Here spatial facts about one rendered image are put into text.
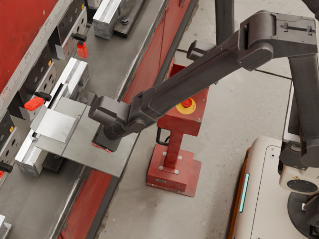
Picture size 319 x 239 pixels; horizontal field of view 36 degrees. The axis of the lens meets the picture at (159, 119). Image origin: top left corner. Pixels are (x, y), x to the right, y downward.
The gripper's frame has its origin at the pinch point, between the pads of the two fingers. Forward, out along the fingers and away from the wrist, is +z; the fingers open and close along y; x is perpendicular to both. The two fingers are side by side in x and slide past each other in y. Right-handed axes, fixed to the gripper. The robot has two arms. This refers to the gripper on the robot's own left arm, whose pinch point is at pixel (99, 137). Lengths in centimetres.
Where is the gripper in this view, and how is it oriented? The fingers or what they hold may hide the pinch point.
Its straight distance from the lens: 141.2
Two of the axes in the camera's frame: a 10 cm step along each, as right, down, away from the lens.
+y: -3.4, 8.3, -4.4
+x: 7.9, 5.1, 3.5
